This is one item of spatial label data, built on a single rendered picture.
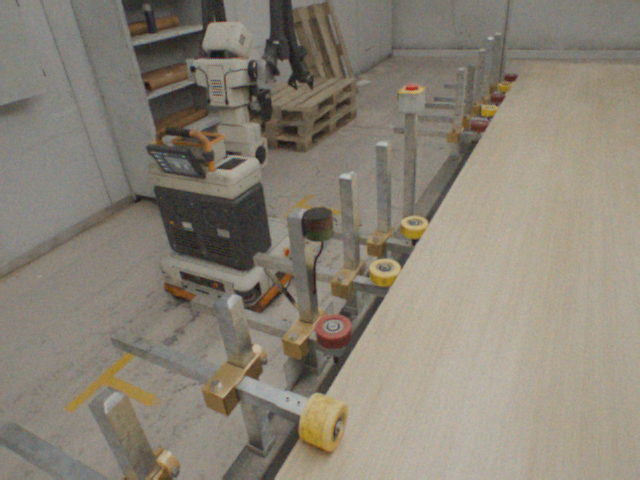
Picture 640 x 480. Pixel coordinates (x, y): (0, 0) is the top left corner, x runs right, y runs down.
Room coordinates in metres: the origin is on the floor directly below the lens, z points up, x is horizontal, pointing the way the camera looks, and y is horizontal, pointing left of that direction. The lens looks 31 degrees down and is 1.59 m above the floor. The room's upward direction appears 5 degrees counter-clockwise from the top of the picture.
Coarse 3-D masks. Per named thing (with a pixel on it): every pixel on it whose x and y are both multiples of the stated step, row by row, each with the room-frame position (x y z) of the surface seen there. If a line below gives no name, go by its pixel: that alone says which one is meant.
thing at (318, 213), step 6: (306, 210) 0.83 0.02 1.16; (312, 210) 0.83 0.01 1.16; (318, 210) 0.83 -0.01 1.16; (324, 210) 0.82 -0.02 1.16; (306, 216) 0.80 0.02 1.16; (312, 216) 0.80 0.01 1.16; (318, 216) 0.80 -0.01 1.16; (324, 216) 0.80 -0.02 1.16; (306, 240) 0.82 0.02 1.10; (306, 246) 0.82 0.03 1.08; (318, 252) 0.82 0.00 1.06
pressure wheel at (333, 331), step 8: (320, 320) 0.78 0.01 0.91; (328, 320) 0.78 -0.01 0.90; (336, 320) 0.78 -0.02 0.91; (344, 320) 0.77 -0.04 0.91; (320, 328) 0.75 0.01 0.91; (328, 328) 0.76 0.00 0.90; (336, 328) 0.75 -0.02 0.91; (344, 328) 0.75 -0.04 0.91; (320, 336) 0.73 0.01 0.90; (328, 336) 0.73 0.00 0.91; (336, 336) 0.72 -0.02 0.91; (344, 336) 0.73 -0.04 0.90; (320, 344) 0.74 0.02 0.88; (328, 344) 0.72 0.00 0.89; (336, 344) 0.72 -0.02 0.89; (344, 344) 0.73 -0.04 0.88; (336, 360) 0.75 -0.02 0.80
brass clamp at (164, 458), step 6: (156, 450) 0.44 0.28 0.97; (162, 450) 0.44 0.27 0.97; (156, 456) 0.43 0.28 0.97; (162, 456) 0.43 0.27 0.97; (168, 456) 0.43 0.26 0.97; (174, 456) 0.44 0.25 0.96; (162, 462) 0.42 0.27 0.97; (168, 462) 0.42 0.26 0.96; (174, 462) 0.43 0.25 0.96; (162, 468) 0.41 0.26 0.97; (168, 468) 0.42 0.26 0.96; (174, 468) 0.42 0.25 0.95; (156, 474) 0.40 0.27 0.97; (162, 474) 0.40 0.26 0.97; (168, 474) 0.41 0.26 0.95; (174, 474) 0.41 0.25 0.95
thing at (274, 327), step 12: (192, 300) 0.96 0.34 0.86; (204, 300) 0.95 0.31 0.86; (216, 300) 0.95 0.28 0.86; (204, 312) 0.93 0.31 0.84; (252, 312) 0.89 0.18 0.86; (252, 324) 0.86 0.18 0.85; (264, 324) 0.84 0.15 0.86; (276, 324) 0.83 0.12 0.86; (288, 324) 0.83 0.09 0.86; (276, 336) 0.82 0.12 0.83; (312, 336) 0.78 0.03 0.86; (324, 348) 0.75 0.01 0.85
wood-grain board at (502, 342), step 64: (576, 64) 3.05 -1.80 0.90; (512, 128) 1.94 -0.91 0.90; (576, 128) 1.87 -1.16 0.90; (448, 192) 1.36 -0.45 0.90; (512, 192) 1.32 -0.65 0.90; (576, 192) 1.28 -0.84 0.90; (448, 256) 0.99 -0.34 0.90; (512, 256) 0.97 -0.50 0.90; (576, 256) 0.94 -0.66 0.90; (384, 320) 0.77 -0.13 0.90; (448, 320) 0.75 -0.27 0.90; (512, 320) 0.73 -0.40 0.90; (576, 320) 0.71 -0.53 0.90; (384, 384) 0.59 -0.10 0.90; (448, 384) 0.57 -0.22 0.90; (512, 384) 0.56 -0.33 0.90; (576, 384) 0.55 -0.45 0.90; (320, 448) 0.47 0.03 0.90; (384, 448) 0.46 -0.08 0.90; (448, 448) 0.45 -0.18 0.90; (512, 448) 0.43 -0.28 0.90; (576, 448) 0.42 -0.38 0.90
